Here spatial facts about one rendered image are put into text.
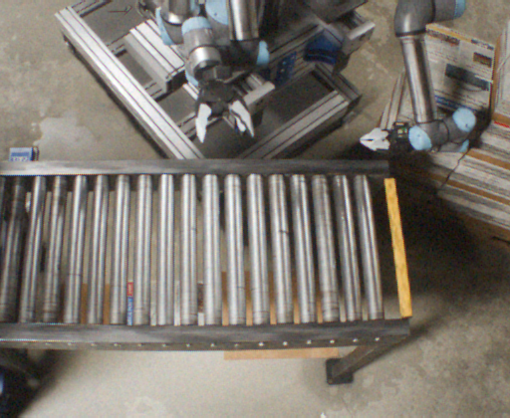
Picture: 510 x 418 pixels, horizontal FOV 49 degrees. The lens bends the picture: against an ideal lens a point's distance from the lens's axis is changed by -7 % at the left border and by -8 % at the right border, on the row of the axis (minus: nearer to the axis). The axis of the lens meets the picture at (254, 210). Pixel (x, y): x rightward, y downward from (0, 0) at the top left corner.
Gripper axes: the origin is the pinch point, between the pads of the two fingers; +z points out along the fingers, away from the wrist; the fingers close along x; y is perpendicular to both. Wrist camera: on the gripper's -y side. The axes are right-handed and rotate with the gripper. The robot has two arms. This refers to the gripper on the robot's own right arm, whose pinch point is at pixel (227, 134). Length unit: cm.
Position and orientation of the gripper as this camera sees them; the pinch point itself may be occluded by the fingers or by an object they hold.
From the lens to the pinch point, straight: 132.5
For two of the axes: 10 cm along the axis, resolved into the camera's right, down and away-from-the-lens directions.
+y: -2.1, 4.2, 8.8
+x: -9.5, 1.4, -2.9
